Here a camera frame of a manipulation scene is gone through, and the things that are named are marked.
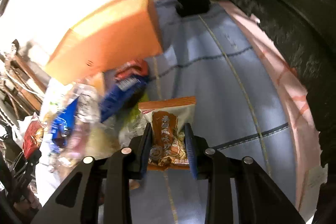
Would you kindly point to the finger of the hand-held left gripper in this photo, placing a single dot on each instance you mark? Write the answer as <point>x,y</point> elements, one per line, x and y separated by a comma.
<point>25,169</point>

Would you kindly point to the dark red snack packet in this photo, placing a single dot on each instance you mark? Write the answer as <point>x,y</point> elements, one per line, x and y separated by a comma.
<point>32,137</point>

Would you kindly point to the wooden chair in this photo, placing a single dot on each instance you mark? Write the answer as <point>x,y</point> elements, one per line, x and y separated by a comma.
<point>23,74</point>

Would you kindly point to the light blue checked cloth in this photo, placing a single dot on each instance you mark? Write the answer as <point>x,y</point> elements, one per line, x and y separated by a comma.
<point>215,82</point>

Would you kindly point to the clear plastic snack packet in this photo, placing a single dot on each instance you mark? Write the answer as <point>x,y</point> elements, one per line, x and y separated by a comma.
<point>82,106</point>

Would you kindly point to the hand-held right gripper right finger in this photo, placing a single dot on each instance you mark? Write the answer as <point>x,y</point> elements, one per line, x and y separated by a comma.
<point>190,153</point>

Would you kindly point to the blue snack packet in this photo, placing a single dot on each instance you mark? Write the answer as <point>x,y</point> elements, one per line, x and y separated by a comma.
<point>120,95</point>

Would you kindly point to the pink cloth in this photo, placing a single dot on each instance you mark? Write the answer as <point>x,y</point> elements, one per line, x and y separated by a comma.
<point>288,82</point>

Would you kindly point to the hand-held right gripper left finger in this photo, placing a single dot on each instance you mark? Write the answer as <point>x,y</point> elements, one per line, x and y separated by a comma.
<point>145,153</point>

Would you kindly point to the yellow-green snack packet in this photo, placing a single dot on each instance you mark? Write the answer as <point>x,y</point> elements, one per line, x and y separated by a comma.
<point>132,119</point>

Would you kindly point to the brown fried rice snack packet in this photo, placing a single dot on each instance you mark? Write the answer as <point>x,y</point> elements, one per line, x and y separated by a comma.
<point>168,132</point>

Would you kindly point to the white plastic bag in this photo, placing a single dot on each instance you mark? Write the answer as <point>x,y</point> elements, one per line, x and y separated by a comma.
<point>17,132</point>

